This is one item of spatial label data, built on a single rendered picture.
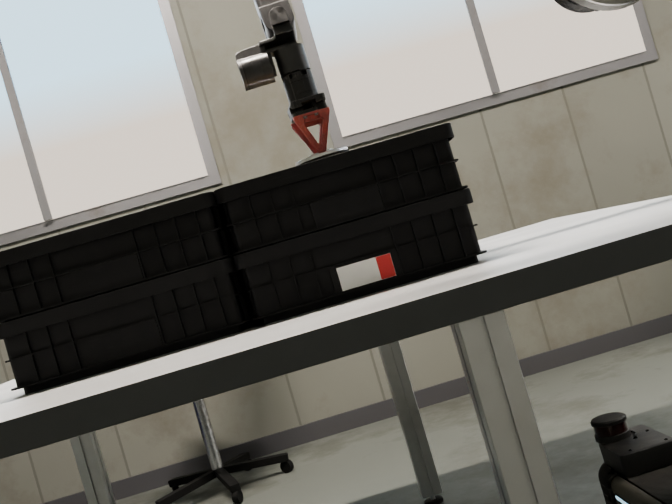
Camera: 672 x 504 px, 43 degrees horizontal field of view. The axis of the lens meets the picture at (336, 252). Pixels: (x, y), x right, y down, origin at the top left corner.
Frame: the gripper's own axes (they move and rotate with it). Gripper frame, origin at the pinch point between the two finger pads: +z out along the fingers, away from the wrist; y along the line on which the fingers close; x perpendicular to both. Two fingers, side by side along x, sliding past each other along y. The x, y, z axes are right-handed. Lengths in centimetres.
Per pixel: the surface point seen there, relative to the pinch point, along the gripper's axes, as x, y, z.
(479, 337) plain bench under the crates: 5, 55, 33
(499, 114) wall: 112, -228, -15
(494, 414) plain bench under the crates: 4, 56, 43
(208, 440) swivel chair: -55, -185, 78
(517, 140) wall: 117, -228, -1
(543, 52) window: 140, -226, -36
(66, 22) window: -64, -237, -113
